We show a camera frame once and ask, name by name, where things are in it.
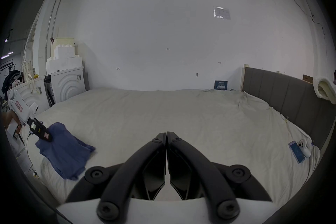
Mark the bed with beige sheet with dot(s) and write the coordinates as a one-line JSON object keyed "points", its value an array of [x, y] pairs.
{"points": [[183, 118]]}

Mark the person's left hand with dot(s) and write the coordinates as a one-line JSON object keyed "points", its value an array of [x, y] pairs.
{"points": [[10, 119]]}

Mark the white washing machine with foam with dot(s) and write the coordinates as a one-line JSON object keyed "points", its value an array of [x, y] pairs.
{"points": [[67, 83]]}

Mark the cream fluffy towel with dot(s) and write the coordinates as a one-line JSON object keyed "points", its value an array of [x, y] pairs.
{"points": [[325, 90]]}

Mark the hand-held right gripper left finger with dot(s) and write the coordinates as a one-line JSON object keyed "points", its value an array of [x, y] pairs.
{"points": [[123, 181]]}

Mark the clear plastic wall sleeve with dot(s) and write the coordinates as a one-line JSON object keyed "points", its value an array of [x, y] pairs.
{"points": [[222, 13]]}

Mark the dark blue shirt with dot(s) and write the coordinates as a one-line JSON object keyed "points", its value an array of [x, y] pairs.
{"points": [[64, 150]]}

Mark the white phone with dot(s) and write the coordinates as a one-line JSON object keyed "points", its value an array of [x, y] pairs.
{"points": [[305, 147]]}

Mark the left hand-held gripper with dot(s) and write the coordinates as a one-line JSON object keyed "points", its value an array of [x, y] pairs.
{"points": [[19, 104]]}

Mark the grey padded headboard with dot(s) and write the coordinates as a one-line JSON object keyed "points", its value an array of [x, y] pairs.
{"points": [[288, 97]]}

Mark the phone with blue screen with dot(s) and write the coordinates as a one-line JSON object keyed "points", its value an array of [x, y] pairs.
{"points": [[297, 152]]}

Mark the blue wall sign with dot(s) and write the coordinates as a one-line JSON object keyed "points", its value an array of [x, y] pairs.
{"points": [[221, 84]]}

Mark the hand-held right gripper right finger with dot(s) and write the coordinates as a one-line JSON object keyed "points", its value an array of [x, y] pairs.
{"points": [[207, 178]]}

